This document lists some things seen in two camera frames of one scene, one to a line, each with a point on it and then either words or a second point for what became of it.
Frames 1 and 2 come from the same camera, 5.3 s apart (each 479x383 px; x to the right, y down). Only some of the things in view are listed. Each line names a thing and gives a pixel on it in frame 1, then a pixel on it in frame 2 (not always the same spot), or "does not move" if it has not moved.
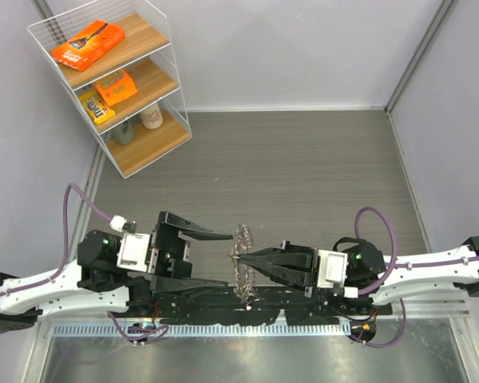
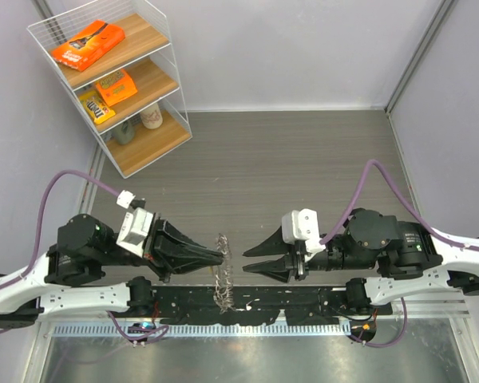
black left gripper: [174, 266] to [170, 240]
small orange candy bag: [116, 87] does not move
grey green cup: [124, 132] does not move
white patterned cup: [152, 117] does not move
